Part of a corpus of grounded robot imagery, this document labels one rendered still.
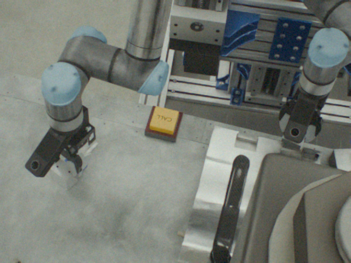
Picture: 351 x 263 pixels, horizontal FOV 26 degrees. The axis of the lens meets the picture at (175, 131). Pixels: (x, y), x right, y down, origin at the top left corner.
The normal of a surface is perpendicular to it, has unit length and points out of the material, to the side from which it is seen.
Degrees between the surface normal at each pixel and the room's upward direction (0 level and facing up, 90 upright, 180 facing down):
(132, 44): 65
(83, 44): 0
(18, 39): 0
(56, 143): 33
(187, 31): 90
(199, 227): 27
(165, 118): 0
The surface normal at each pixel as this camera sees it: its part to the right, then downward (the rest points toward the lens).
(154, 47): 0.48, 0.54
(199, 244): 0.09, -0.63
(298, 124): -0.15, -0.08
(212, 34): -0.14, 0.84
